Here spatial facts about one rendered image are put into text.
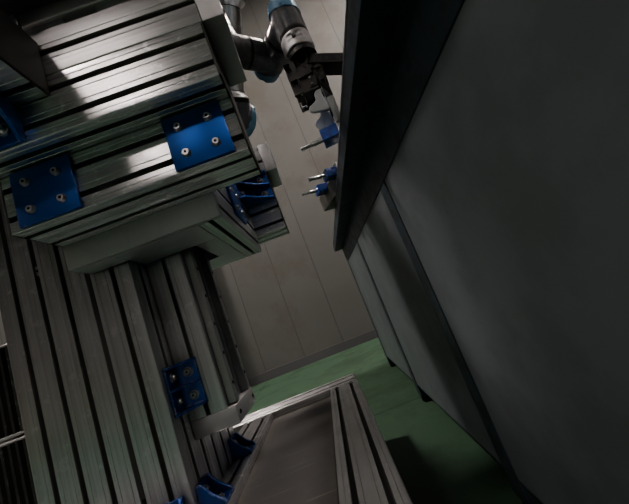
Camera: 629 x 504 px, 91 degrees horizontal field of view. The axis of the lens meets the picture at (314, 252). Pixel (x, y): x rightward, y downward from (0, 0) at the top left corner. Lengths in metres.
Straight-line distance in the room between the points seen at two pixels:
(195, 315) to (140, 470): 0.26
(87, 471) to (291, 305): 2.56
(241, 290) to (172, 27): 2.82
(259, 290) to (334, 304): 0.76
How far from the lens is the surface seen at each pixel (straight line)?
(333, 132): 0.73
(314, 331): 3.11
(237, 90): 1.21
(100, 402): 0.70
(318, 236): 3.18
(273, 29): 0.93
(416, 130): 0.48
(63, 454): 0.75
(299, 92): 0.78
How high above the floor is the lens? 0.48
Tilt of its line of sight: 10 degrees up
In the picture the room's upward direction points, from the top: 21 degrees counter-clockwise
